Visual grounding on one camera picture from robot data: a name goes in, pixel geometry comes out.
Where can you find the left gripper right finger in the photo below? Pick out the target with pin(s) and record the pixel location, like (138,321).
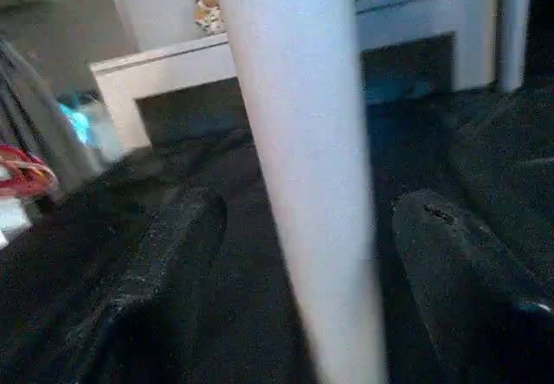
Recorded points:
(467,297)

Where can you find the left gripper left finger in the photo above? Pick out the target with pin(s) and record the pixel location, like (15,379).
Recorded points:
(147,297)

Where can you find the grey curtain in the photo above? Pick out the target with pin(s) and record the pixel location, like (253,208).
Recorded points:
(35,116)

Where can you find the white cabinet with glass doors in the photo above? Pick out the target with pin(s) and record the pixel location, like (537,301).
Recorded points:
(164,64)

